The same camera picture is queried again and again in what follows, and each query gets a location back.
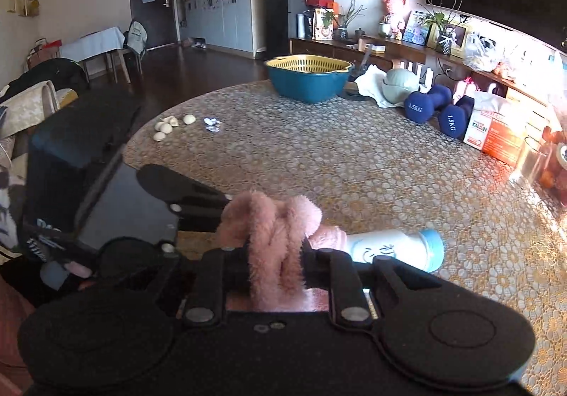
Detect large photo frame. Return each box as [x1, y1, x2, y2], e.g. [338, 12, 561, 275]
[427, 22, 473, 59]

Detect pink teddy bear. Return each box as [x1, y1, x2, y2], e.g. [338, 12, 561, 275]
[381, 0, 408, 41]

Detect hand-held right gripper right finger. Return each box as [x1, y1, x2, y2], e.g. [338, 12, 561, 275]
[303, 245, 444, 333]

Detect red box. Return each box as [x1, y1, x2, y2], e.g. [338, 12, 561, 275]
[303, 0, 340, 14]

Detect yellow colander basket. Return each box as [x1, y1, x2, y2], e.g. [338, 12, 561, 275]
[264, 54, 354, 73]

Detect blue dumbbell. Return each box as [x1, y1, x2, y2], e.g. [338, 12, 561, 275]
[403, 85, 453, 123]
[438, 96, 476, 139]

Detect patterned tablecloth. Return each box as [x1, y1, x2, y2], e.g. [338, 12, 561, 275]
[121, 79, 567, 396]

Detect wooden chair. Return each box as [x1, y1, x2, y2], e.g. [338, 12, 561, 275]
[107, 19, 148, 84]

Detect plant in dark vase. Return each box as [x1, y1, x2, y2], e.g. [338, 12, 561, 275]
[417, 0, 471, 56]

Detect vase with dry twigs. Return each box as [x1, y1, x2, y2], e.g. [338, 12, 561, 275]
[336, 0, 367, 41]

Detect black fridge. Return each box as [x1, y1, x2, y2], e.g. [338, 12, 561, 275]
[263, 0, 318, 61]

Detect teal plastic basin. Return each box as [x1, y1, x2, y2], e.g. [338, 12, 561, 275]
[266, 65, 355, 104]

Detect person's left hand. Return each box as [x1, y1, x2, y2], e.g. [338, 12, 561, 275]
[64, 261, 97, 291]

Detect translucent plastic bag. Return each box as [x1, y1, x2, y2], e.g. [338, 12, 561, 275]
[500, 39, 567, 84]

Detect white and orange box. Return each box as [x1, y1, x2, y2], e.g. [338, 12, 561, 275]
[462, 90, 526, 167]

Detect clear drinking glass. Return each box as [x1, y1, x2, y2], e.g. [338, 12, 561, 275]
[509, 137, 549, 191]

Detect pale green round pot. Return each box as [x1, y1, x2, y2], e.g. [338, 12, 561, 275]
[382, 68, 421, 104]

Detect white block letters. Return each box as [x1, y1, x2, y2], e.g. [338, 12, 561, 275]
[398, 59, 436, 90]

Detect dark entrance door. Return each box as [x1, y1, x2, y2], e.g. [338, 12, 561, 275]
[127, 0, 174, 50]

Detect white plastic bag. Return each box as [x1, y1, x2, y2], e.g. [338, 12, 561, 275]
[462, 32, 504, 72]

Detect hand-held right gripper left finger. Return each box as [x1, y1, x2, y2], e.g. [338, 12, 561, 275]
[100, 239, 249, 328]

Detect white bottle with blue cap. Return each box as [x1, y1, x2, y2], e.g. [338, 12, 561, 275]
[345, 228, 445, 273]

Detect small photo frame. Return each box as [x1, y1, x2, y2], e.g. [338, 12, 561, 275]
[403, 10, 433, 45]

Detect white cloth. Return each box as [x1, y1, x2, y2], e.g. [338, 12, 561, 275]
[354, 64, 402, 108]

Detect grey cabinet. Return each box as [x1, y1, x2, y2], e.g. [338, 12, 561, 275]
[183, 0, 267, 54]

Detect pink bag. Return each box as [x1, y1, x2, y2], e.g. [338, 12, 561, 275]
[451, 79, 473, 101]

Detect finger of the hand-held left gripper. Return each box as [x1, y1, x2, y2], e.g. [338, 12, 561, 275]
[136, 164, 232, 220]
[161, 216, 221, 253]

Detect printed gift bag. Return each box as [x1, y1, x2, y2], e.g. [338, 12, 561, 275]
[312, 8, 336, 41]

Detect wooden television cabinet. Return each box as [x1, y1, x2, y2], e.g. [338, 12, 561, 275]
[290, 36, 567, 137]

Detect pink towel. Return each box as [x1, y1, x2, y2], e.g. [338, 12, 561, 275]
[219, 191, 349, 313]

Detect dining table with white cloth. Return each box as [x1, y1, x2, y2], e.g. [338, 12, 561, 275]
[59, 26, 128, 83]

